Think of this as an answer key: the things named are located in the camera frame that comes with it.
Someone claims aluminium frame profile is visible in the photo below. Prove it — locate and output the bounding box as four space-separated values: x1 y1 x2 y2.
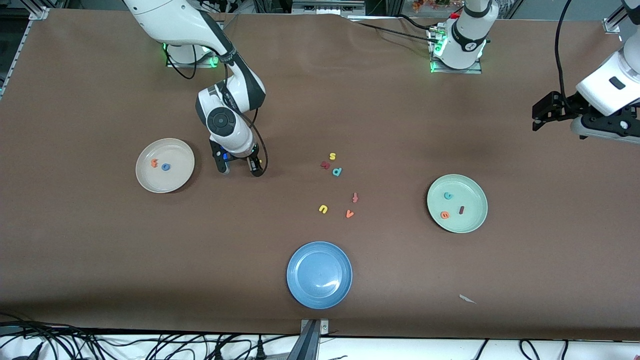
602 5 629 35

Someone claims aluminium frame rail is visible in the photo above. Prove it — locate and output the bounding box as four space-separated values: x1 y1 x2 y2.
0 6 51 98

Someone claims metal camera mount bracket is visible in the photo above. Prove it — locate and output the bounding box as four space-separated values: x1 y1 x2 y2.
299 319 330 360

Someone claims pale green plate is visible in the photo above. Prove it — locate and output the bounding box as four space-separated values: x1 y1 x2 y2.
426 174 489 234

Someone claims brown beige plate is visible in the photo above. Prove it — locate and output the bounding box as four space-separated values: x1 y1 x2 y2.
135 138 196 194

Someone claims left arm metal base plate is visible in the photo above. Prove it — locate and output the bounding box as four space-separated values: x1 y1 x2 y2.
430 27 483 75

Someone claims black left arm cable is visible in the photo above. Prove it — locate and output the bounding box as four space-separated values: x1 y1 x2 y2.
555 0 574 108

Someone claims short black table cable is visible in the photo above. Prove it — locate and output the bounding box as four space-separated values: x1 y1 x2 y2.
397 13 432 32

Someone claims grey metal box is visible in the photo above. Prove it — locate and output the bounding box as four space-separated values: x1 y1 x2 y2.
291 0 367 16

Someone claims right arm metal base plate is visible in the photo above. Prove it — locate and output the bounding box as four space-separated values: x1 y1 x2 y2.
166 44 221 69

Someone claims orange flower decoration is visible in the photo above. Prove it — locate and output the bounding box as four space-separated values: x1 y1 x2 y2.
411 0 451 12

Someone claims brown table cover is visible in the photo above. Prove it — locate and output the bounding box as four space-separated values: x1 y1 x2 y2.
0 10 640 342

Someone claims long black table cable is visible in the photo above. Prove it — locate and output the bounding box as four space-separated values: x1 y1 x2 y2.
356 21 438 43

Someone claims blue plate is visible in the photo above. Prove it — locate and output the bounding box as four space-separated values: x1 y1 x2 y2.
286 241 353 310

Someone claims looped black floor cable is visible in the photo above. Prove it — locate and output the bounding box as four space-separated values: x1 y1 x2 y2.
519 339 542 360

